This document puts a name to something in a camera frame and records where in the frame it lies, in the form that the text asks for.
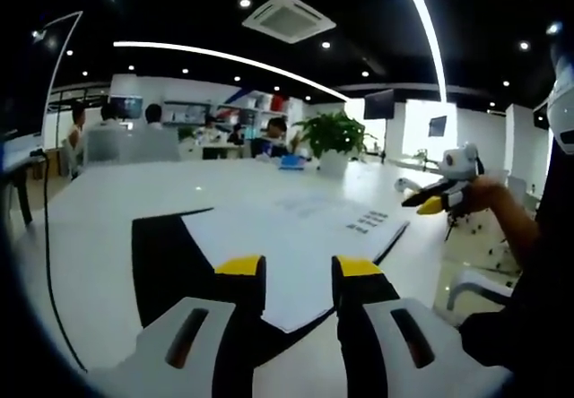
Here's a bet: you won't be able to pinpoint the white wall shelf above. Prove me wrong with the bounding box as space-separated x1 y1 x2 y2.
163 92 292 125

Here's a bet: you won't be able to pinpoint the grey desk partition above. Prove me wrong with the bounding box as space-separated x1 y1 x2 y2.
84 124 183 166

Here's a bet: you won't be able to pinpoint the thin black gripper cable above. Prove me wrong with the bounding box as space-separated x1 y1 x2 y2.
443 212 459 242

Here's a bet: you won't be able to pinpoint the wall display screen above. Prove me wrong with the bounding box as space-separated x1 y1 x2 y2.
109 95 144 120

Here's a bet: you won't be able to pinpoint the curved ceiling light strip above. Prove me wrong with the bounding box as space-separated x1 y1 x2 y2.
112 40 350 102

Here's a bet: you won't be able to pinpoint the white side desk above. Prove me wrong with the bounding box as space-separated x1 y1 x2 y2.
0 133 48 227

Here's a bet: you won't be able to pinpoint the person's dark clothing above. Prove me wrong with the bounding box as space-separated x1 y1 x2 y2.
457 124 574 398

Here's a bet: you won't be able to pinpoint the small black screen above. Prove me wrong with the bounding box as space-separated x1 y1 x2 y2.
427 115 448 138

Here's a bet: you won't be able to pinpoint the white office chair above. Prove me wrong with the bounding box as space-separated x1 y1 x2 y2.
446 270 515 312

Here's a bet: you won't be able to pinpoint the white worn device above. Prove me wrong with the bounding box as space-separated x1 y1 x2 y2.
544 52 574 155

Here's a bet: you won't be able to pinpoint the straight ceiling light strip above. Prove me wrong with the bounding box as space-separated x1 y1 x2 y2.
394 0 448 103

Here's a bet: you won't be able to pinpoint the person's right hand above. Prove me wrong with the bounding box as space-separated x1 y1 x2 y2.
463 176 511 214

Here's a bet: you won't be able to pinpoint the long black cable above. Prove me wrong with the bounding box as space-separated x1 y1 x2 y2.
30 149 89 372

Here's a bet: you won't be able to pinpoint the large computer monitor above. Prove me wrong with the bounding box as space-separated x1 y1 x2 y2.
0 10 84 139

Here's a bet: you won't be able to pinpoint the green potted plant white pot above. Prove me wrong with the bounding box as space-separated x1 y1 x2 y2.
293 110 376 177

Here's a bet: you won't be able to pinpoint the large black screen on stand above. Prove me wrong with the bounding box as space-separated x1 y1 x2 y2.
362 88 396 120

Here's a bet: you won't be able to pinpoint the ceiling spot lights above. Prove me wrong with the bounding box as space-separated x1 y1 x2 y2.
65 0 530 108

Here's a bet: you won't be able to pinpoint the ceiling air conditioner vent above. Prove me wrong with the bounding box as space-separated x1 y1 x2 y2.
241 0 337 44

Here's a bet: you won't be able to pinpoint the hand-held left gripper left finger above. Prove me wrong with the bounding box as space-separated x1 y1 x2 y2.
87 254 268 398

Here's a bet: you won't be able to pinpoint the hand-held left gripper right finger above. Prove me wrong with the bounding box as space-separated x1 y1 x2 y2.
330 254 515 398

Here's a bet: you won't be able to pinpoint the blue tissue box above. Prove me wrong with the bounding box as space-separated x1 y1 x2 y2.
278 154 309 170

